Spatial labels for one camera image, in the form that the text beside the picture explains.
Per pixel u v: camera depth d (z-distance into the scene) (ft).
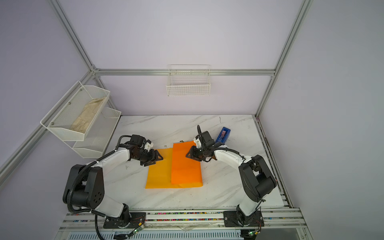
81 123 2.47
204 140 2.35
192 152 2.58
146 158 2.58
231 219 2.40
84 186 1.50
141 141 2.56
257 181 1.51
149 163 2.66
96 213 1.74
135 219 2.40
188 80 3.14
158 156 2.75
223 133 3.33
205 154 2.22
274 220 2.46
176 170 2.64
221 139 3.24
